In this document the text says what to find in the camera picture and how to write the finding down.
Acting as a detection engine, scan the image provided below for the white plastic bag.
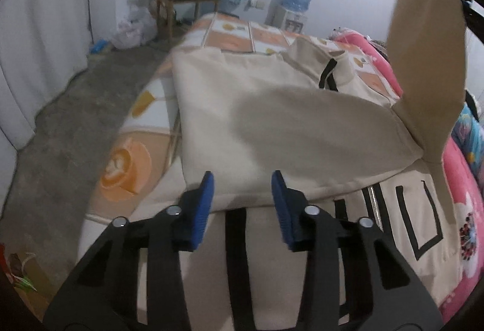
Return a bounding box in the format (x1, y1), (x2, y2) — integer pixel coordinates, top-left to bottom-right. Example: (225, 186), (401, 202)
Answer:
(111, 5), (158, 50)

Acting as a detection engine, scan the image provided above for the orange checked bed sheet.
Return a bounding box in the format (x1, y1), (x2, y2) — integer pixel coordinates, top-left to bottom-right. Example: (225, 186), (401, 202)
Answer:
(77, 11), (403, 324)

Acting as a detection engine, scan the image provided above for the blue patterned cloth bundle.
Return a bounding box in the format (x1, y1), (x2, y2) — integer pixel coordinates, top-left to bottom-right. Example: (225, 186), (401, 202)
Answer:
(451, 104), (483, 187)

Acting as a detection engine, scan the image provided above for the white water dispenser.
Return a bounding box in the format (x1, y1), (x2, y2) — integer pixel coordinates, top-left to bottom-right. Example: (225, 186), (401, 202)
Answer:
(268, 4), (307, 34)

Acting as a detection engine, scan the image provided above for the pink floral blanket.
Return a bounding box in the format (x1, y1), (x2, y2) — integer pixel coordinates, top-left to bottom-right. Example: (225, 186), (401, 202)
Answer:
(332, 29), (483, 322)

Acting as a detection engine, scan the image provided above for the cream jacket with black trim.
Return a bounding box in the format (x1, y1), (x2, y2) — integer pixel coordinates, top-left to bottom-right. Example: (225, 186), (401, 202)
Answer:
(134, 0), (467, 331)

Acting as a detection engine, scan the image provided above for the small blue floor object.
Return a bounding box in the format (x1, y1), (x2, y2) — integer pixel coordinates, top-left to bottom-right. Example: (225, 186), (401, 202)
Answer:
(90, 39), (109, 54)

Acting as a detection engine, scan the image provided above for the white curtain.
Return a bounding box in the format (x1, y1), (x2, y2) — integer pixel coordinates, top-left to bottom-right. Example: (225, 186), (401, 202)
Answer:
(1, 0), (91, 201)

